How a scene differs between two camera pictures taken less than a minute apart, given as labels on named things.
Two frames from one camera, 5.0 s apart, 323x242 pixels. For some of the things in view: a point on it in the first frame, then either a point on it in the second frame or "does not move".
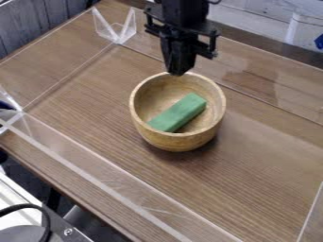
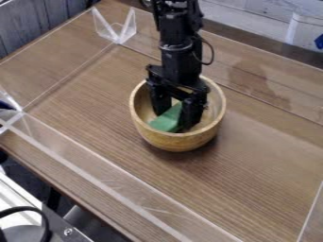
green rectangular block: x=171 y=119 does not move
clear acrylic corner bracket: x=116 y=32 does not move
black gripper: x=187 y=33 -> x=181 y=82
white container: x=301 y=29 does not move
